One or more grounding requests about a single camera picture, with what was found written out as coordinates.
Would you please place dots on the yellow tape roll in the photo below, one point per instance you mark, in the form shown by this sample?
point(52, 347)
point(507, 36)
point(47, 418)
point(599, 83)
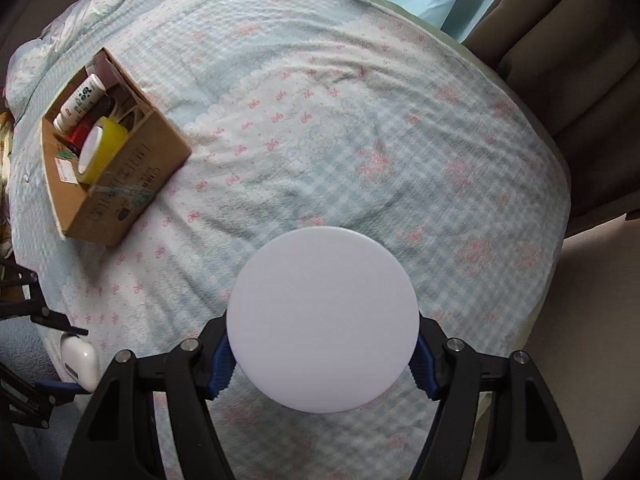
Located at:
point(103, 143)

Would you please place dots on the white earbuds case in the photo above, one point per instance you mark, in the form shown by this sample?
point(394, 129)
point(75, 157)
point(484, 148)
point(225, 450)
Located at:
point(80, 361)

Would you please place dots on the pale jar white lid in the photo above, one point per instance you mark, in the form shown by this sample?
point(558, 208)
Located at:
point(323, 320)

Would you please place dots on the brown curtain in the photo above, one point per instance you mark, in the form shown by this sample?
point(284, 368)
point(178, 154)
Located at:
point(575, 65)

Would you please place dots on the red rectangular box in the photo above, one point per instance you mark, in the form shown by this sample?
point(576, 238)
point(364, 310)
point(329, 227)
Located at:
point(78, 136)

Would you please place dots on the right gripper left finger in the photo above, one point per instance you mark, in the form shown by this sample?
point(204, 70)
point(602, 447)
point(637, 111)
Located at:
point(117, 435)

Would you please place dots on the white pill bottle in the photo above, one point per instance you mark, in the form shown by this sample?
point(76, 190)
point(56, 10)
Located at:
point(83, 99)

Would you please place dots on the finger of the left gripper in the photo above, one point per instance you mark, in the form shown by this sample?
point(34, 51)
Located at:
point(60, 389)
point(56, 321)

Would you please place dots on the checkered floral bed sheet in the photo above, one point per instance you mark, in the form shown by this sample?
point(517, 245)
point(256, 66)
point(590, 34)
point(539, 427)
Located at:
point(299, 114)

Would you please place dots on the cardboard box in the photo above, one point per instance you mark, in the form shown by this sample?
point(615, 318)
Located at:
point(103, 213)

